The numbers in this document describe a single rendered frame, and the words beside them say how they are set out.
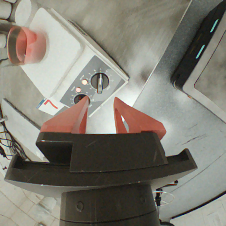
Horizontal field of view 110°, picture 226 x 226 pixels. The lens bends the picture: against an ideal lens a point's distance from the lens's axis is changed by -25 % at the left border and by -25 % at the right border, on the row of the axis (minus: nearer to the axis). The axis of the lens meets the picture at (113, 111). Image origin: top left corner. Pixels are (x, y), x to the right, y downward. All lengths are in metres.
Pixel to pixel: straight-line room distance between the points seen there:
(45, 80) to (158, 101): 0.93
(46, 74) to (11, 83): 0.33
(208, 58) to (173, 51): 0.38
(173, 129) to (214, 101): 0.56
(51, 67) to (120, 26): 0.15
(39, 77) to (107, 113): 0.16
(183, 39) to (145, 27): 0.84
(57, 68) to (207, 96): 0.71
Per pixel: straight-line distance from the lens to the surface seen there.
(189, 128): 1.23
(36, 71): 0.23
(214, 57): 0.73
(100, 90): 0.18
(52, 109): 0.33
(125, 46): 0.23
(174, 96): 1.04
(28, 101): 0.45
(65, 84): 0.21
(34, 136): 0.51
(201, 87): 0.70
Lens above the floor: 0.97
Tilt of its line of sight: 63 degrees down
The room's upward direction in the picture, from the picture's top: 145 degrees counter-clockwise
